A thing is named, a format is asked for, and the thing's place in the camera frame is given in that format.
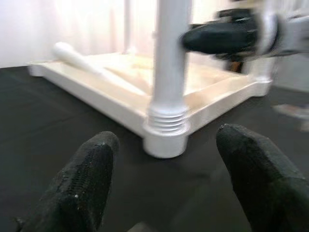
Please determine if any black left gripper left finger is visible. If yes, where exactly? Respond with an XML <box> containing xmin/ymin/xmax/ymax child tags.
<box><xmin>14</xmin><ymin>130</ymin><xmax>121</xmax><ymax>232</ymax></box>

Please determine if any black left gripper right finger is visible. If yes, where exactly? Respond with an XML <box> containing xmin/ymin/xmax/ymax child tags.
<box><xmin>216</xmin><ymin>123</ymin><xmax>309</xmax><ymax>232</ymax></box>

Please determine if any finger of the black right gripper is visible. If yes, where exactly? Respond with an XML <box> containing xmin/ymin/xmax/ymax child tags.
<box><xmin>181</xmin><ymin>23</ymin><xmax>252</xmax><ymax>53</ymax></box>

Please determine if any white plastic table top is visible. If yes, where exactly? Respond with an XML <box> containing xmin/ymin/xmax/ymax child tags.
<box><xmin>28</xmin><ymin>52</ymin><xmax>273</xmax><ymax>159</ymax></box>

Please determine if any clear crumpled tape patch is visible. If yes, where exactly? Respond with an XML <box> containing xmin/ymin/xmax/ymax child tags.
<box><xmin>272</xmin><ymin>103</ymin><xmax>309</xmax><ymax>132</ymax></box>

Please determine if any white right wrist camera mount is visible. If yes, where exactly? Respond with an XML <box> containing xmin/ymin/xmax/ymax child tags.
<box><xmin>258</xmin><ymin>12</ymin><xmax>282</xmax><ymax>58</ymax></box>

